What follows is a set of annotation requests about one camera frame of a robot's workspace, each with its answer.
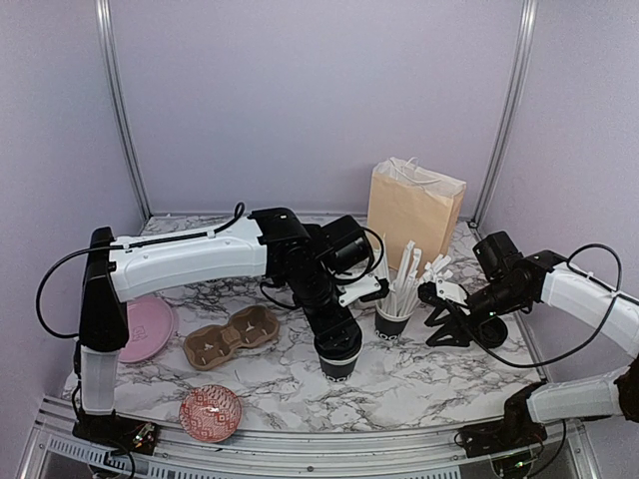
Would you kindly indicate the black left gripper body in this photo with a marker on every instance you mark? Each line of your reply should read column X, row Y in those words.
column 311, row 292

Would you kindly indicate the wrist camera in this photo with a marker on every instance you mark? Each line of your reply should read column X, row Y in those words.
column 367, row 289
column 451, row 291

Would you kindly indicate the aluminium front frame rail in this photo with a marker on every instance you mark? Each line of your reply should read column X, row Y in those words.
column 53, row 452

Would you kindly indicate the left aluminium corner post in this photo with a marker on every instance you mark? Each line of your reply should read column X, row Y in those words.
column 109, row 51

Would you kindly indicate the white wrapped straws bundle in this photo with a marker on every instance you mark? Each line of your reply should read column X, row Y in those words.
column 402, row 298

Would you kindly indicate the red patterned bowl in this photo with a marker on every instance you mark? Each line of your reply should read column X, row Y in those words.
column 211, row 413

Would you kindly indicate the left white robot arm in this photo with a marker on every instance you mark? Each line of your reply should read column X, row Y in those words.
column 119, row 270

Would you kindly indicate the brown paper takeout bag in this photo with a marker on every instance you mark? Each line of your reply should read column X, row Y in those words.
column 410, row 203

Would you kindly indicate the right aluminium corner post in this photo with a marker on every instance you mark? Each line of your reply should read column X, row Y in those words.
column 514, row 92

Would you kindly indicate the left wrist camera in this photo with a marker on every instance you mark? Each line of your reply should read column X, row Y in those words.
column 367, row 289

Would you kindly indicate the black cup holding straws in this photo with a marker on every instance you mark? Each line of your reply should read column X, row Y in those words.
column 387, row 326

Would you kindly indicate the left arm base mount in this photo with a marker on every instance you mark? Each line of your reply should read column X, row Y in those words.
column 131, row 435

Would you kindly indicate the single black paper cup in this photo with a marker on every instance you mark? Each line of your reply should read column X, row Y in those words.
column 339, row 369

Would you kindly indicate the stack of black cup lids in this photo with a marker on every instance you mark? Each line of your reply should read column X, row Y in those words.
column 491, row 332

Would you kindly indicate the pink plastic plate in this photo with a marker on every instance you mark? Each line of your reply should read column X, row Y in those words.
column 151, row 324

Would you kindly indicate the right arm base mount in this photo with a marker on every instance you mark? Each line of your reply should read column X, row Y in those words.
column 498, row 436

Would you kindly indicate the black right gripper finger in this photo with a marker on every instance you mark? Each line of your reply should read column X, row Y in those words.
column 451, row 331
column 440, row 307

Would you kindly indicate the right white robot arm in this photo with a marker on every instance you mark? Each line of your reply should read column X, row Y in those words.
column 586, row 285

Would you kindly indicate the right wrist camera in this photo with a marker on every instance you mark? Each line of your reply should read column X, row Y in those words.
column 451, row 291

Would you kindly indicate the brown cardboard cup carrier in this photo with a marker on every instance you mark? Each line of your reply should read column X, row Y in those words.
column 213, row 345

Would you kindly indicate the aluminium corner post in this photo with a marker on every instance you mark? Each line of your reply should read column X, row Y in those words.
column 514, row 92
column 109, row 51

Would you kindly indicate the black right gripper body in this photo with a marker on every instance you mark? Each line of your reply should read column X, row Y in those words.
column 501, row 296

